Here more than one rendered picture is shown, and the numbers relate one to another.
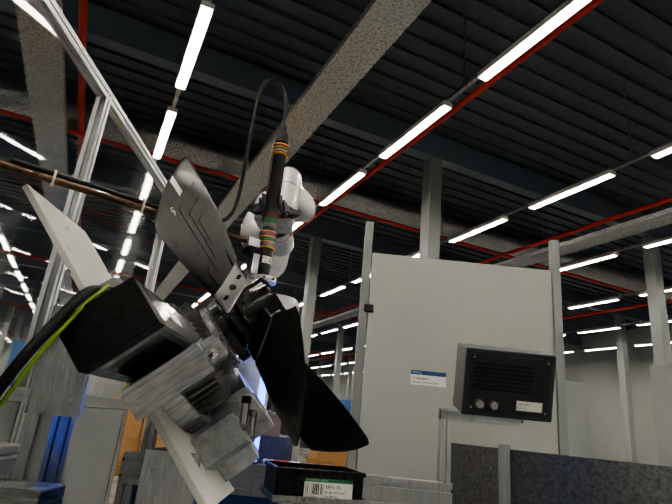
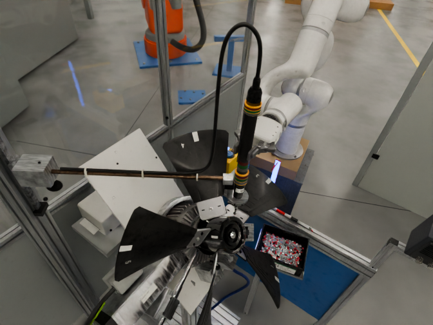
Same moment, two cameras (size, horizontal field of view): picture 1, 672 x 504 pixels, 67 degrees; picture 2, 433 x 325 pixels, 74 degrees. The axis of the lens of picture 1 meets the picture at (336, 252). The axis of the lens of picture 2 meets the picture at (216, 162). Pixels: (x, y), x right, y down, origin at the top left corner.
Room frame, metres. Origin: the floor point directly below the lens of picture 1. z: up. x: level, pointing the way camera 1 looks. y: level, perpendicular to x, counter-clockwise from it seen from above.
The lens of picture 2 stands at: (0.61, -0.10, 2.03)
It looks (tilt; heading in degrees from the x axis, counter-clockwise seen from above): 44 degrees down; 32
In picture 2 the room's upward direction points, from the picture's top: 4 degrees clockwise
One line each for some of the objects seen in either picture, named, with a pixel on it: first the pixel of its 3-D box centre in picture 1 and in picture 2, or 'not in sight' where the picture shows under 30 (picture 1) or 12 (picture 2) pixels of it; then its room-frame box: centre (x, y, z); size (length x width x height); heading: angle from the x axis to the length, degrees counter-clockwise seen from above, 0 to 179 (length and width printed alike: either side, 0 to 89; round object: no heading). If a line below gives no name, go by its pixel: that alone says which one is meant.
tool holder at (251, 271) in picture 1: (260, 261); (236, 187); (1.17, 0.18, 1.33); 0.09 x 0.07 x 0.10; 125
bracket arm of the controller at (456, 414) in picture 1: (480, 417); (421, 258); (1.54, -0.46, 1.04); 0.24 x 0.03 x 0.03; 90
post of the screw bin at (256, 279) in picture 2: not in sight; (254, 285); (1.35, 0.06, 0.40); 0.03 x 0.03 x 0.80; 15
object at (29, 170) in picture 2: not in sight; (35, 170); (0.81, 0.68, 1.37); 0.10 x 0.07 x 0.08; 125
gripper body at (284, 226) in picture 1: (275, 218); (263, 131); (1.28, 0.17, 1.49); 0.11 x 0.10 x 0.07; 0
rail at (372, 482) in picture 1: (287, 482); (282, 220); (1.53, 0.07, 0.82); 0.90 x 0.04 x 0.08; 90
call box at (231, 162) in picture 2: not in sight; (220, 158); (1.53, 0.47, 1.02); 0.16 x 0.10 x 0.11; 90
